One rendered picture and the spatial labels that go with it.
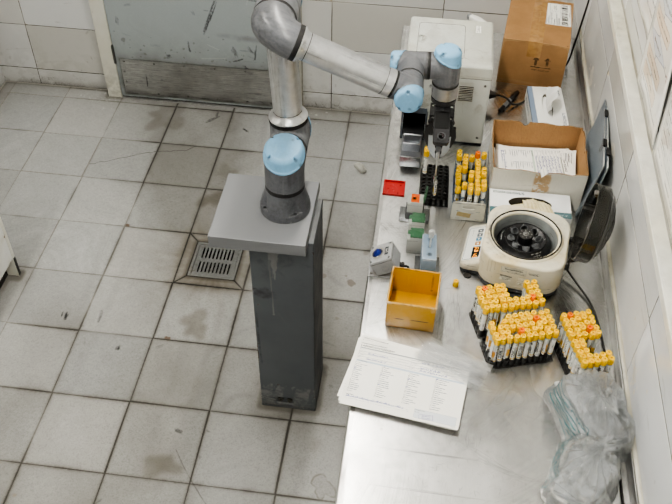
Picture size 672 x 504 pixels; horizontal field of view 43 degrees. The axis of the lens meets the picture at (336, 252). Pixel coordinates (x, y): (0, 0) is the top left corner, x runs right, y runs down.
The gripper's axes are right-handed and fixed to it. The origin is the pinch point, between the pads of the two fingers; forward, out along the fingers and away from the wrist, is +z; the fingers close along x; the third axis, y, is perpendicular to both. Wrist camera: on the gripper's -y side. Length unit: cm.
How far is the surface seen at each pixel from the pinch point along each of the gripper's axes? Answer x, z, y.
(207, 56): 114, 75, 155
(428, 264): 0.1, 9.6, -35.4
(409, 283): 4.8, 13.2, -39.9
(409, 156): 8.5, 11.7, 13.0
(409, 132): 9.4, 13.8, 27.9
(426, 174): 2.6, 15.7, 9.6
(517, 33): -25, 0, 71
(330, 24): 54, 56, 161
